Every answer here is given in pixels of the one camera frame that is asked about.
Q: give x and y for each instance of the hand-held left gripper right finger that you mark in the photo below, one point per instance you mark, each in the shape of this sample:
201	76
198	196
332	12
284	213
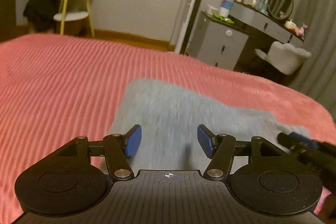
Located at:
205	141

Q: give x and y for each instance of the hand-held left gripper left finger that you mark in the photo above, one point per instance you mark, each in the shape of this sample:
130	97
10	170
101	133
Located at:
134	140

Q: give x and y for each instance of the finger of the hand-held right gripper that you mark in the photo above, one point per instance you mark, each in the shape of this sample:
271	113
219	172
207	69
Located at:
296	141

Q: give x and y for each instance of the grey-blue fluffy towel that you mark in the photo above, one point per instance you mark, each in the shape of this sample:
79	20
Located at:
168	129

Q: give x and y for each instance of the white fluffy chair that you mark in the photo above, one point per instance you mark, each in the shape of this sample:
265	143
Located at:
286	56

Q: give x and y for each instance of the pink ribbed blanket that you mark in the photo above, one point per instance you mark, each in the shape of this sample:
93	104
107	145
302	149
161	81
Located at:
65	87

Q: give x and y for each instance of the pink plush toy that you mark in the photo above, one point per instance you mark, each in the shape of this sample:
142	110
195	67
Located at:
298	28

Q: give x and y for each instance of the grey curtain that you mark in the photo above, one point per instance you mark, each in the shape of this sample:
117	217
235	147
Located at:
320	29

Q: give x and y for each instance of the grey vanity desk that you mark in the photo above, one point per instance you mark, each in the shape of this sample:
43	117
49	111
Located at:
267	24

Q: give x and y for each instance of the green cloth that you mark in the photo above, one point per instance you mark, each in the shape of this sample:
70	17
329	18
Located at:
224	18

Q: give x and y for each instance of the white tissue box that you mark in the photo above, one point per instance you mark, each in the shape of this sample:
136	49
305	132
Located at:
213	9

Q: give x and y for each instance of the blue and white tub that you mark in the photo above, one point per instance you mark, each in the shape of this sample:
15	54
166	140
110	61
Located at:
226	7

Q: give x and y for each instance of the round black-framed mirror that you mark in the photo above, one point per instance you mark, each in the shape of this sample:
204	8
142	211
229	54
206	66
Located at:
279	2

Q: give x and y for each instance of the yellow two-tier side table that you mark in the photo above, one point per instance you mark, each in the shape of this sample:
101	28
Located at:
72	11

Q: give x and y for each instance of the black cloth bundle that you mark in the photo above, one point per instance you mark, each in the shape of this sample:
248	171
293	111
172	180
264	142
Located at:
40	10

